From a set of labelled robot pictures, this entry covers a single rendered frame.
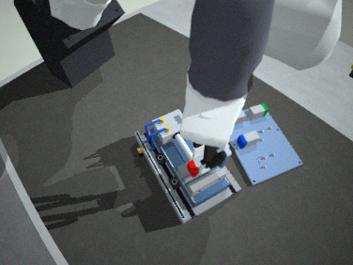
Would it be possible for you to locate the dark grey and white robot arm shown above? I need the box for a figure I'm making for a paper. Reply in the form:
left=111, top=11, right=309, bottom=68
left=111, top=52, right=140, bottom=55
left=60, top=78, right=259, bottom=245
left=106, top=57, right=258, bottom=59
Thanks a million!
left=49, top=0, right=342, bottom=148

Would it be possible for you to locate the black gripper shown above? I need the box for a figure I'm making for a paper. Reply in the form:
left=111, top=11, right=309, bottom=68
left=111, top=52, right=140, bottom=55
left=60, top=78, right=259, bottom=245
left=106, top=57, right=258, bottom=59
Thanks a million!
left=192, top=142, right=235, bottom=175

